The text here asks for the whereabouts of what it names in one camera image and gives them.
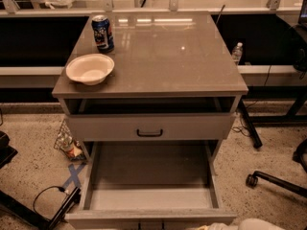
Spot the black office chair base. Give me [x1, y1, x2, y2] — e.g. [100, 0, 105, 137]
[245, 139, 307, 199]

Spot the blue soda can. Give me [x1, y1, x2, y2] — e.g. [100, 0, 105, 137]
[91, 14, 114, 53]

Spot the open middle drawer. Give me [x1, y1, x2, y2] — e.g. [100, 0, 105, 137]
[66, 141, 236, 230]

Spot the grey drawer cabinet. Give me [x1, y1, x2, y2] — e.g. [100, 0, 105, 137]
[53, 11, 248, 156]

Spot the black cable on floor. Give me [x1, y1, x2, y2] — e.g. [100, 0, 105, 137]
[32, 185, 70, 214]

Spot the white paper bowl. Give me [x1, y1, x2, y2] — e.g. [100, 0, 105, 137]
[66, 54, 114, 85]

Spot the top grey drawer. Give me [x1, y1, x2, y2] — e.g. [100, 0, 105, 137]
[66, 114, 235, 141]

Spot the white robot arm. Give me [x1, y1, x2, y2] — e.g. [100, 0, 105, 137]
[197, 218, 284, 230]

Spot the wire basket with items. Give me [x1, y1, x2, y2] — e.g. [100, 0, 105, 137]
[54, 121, 85, 161]

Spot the black stand leg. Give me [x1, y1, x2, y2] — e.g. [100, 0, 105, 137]
[0, 187, 81, 230]

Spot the clear plastic water bottle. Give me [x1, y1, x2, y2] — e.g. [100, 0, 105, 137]
[231, 42, 243, 65]

